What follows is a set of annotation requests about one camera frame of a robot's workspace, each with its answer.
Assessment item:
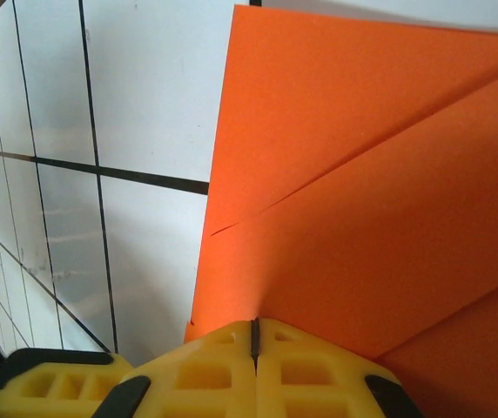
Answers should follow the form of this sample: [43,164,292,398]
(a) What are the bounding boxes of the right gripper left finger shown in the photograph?
[0,319,258,418]

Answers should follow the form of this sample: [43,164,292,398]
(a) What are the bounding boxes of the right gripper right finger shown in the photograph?
[256,319,421,418]

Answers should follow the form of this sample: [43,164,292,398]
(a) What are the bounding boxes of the orange paper sheet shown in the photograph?
[184,3,498,418]

